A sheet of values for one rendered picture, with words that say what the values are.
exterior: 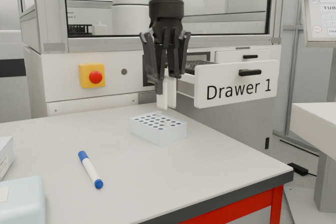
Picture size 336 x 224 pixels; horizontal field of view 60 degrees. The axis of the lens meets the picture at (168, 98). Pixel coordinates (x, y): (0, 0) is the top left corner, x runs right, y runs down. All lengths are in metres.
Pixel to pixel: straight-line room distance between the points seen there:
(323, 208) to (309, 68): 1.25
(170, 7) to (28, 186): 0.41
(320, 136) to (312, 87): 2.01
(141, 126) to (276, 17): 0.90
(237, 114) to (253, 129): 0.14
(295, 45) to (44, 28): 2.23
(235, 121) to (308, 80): 1.49
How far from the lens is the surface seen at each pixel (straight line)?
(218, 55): 1.17
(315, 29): 1.52
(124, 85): 1.01
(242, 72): 0.77
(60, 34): 0.95
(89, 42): 0.96
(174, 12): 0.61
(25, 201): 0.44
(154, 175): 0.55
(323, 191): 1.84
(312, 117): 0.74
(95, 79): 0.90
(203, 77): 0.74
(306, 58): 2.73
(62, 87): 0.96
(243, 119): 1.36
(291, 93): 2.84
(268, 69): 0.89
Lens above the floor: 1.02
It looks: 14 degrees down
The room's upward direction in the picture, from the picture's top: straight up
